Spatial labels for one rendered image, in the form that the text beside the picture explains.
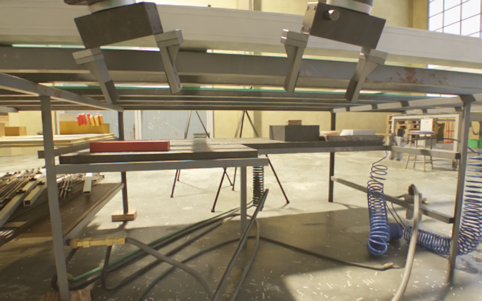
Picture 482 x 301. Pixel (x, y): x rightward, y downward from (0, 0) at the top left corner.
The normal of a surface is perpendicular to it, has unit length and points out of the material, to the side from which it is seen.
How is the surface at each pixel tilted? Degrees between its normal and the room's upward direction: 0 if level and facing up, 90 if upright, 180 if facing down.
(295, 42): 114
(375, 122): 90
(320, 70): 90
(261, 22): 90
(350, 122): 90
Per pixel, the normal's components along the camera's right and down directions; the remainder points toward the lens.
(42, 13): 0.19, 0.10
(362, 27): 0.13, 0.49
